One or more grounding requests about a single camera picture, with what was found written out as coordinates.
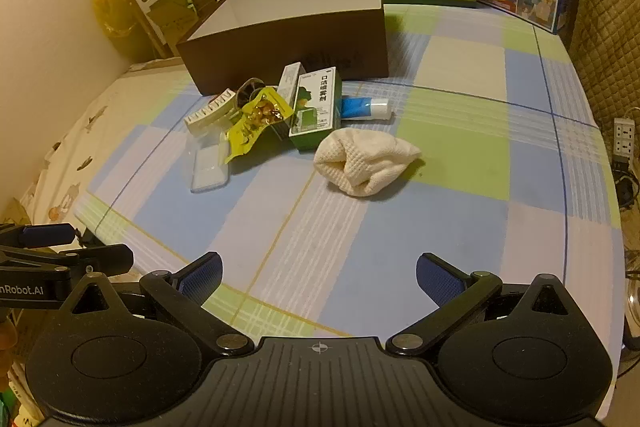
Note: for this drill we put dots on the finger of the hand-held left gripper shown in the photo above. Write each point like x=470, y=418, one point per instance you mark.
x=45, y=235
x=100, y=258

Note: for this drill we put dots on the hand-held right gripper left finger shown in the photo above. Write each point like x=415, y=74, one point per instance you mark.
x=202, y=274

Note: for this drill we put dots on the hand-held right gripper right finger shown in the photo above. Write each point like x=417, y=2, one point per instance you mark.
x=436, y=279

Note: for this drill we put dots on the clear plastic box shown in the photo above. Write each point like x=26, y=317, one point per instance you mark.
x=207, y=169

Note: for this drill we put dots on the white waffle towel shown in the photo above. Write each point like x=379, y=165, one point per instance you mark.
x=365, y=162

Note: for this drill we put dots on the yellow snack packet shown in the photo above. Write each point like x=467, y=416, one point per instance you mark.
x=255, y=122

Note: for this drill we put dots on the white slotted vial box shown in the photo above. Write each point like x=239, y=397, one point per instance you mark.
x=210, y=112

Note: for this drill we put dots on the blue hand cream tube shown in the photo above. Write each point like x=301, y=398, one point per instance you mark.
x=357, y=108

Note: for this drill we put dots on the clear container with dark coil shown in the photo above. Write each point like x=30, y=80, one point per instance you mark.
x=250, y=88

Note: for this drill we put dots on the green medicine box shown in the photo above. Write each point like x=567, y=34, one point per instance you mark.
x=314, y=107

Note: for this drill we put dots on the white slim medicine box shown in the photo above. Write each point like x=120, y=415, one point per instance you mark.
x=290, y=79

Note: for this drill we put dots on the white power strip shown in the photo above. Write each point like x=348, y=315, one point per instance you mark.
x=624, y=137

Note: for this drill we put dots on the cardboard box with white cutout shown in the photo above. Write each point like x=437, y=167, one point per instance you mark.
x=165, y=14

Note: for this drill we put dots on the quilted beige chair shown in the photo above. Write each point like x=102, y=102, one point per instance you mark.
x=610, y=32

